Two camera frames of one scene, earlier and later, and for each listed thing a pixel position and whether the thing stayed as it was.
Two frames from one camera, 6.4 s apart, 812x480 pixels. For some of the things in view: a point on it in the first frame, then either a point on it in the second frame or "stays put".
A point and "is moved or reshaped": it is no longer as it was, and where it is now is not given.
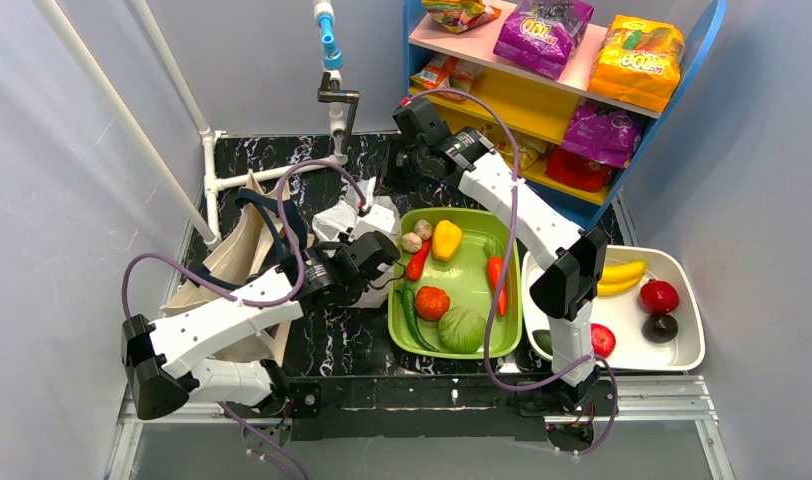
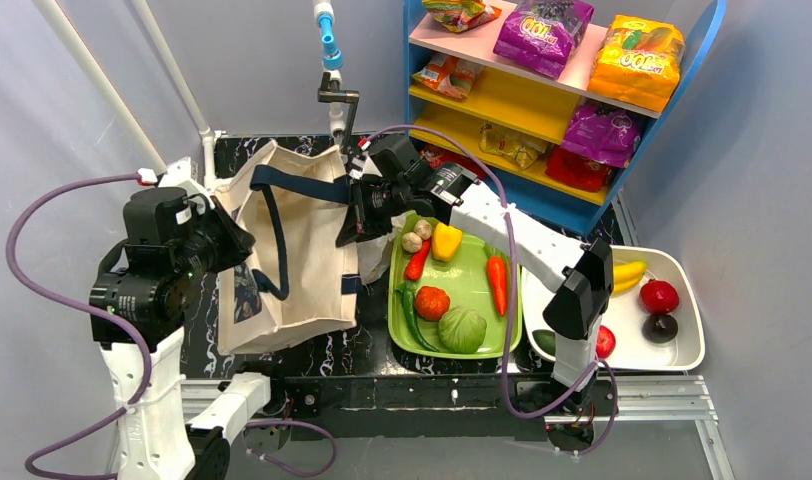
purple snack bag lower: [610, 137] stays put
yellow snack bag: [638, 61] stays put
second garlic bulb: [423, 228] stays put
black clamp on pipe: [327, 94] stays put
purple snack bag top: [542, 34] stays put
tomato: [431, 303] stays put
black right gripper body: [398, 169] to [352, 213]
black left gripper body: [377, 249] to [227, 234]
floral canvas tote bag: [254, 242] is moved or reshaped
